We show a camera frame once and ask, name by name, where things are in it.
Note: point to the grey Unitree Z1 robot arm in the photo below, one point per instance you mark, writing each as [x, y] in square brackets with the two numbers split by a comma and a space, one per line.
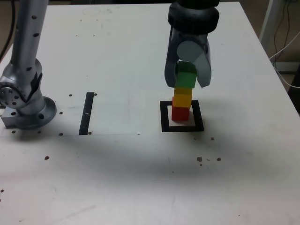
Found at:
[28, 47]

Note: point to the white table leg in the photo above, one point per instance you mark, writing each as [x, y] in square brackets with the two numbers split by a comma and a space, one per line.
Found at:
[268, 21]

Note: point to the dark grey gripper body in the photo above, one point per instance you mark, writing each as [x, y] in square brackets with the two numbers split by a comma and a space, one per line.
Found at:
[194, 37]

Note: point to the green cube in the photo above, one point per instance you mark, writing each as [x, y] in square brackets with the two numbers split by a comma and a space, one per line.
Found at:
[186, 78]

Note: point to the red cube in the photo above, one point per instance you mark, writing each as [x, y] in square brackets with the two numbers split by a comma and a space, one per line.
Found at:
[180, 114]

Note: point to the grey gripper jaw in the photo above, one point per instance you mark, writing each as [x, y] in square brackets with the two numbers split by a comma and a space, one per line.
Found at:
[204, 70]
[170, 70]

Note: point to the yellow cube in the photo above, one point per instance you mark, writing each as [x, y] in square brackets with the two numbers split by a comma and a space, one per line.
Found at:
[182, 98]

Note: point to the black tape square outline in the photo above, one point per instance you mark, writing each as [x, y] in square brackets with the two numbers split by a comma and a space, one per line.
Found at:
[164, 117]

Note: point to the black tape strip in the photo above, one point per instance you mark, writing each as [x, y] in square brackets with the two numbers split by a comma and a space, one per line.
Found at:
[85, 112]

